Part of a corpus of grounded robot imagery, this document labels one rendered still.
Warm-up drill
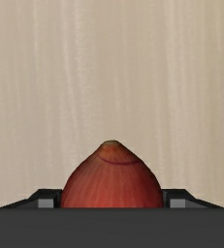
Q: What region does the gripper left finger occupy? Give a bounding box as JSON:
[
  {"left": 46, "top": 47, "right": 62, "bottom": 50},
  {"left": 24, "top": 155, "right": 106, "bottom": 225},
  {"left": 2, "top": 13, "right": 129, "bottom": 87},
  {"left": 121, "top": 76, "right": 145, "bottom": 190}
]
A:
[{"left": 0, "top": 188, "right": 64, "bottom": 209}]

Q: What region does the red onion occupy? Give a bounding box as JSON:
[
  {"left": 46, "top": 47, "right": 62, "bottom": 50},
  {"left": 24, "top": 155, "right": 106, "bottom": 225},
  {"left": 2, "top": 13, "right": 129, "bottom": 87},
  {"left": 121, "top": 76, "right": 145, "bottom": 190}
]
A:
[{"left": 59, "top": 139, "right": 165, "bottom": 209}]

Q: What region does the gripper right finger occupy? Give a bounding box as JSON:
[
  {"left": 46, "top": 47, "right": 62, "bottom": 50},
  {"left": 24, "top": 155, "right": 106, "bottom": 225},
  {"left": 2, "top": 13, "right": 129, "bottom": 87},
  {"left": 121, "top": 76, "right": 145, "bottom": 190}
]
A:
[{"left": 161, "top": 188, "right": 224, "bottom": 209}]

